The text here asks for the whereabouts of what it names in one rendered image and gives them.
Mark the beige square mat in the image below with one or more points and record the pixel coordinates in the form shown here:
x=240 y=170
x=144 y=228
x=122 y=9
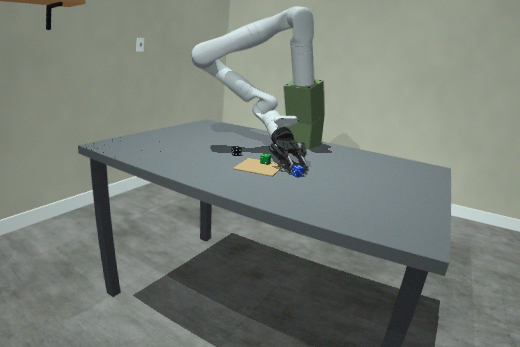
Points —
x=254 y=166

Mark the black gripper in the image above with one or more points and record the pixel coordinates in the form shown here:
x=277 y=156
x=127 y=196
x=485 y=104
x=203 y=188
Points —
x=284 y=143

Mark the black die with white pips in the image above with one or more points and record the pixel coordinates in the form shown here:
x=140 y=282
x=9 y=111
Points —
x=236 y=151

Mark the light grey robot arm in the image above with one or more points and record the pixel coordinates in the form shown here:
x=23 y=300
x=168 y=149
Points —
x=250 y=36

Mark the green die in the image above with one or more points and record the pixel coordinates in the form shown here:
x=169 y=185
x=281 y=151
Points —
x=265 y=159

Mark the blue die with white pips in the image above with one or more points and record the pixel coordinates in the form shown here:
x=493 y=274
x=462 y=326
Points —
x=297 y=171

